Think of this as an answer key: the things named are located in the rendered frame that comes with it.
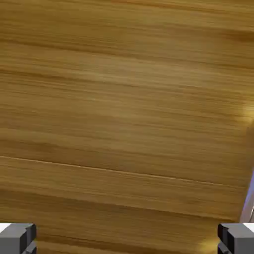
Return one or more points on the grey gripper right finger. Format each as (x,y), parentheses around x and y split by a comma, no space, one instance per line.
(241,239)

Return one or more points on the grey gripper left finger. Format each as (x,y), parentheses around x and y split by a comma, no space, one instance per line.
(12,239)

